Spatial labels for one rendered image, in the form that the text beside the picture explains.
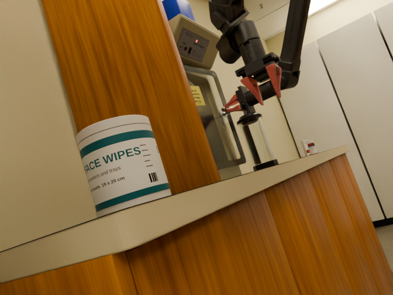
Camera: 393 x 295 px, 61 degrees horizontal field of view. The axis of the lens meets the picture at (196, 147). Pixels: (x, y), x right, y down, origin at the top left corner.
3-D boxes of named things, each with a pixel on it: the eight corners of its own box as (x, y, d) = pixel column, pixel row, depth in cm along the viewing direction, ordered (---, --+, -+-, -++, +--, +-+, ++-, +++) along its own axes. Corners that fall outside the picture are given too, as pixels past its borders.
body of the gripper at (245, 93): (242, 89, 125) (260, 80, 121) (251, 114, 124) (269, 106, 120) (235, 87, 119) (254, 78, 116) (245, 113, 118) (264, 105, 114)
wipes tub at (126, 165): (82, 226, 55) (59, 140, 57) (134, 210, 66) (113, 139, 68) (140, 206, 49) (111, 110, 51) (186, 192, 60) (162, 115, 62)
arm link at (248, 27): (238, 16, 80) (257, 15, 83) (224, 33, 86) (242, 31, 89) (247, 42, 79) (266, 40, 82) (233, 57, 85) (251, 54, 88)
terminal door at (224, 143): (202, 174, 108) (166, 61, 114) (245, 163, 133) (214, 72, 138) (204, 172, 108) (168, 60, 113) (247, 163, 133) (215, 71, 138)
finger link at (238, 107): (225, 100, 129) (246, 90, 124) (231, 117, 128) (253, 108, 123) (217, 99, 123) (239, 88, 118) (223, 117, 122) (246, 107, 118)
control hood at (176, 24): (162, 56, 113) (153, 30, 115) (207, 71, 141) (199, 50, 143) (189, 40, 108) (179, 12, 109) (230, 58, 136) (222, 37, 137)
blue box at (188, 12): (159, 30, 116) (151, 7, 117) (175, 37, 125) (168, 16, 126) (182, 15, 111) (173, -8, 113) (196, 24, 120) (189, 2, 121)
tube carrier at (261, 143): (250, 172, 141) (234, 124, 143) (273, 164, 142) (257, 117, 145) (257, 169, 130) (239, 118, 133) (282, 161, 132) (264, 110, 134)
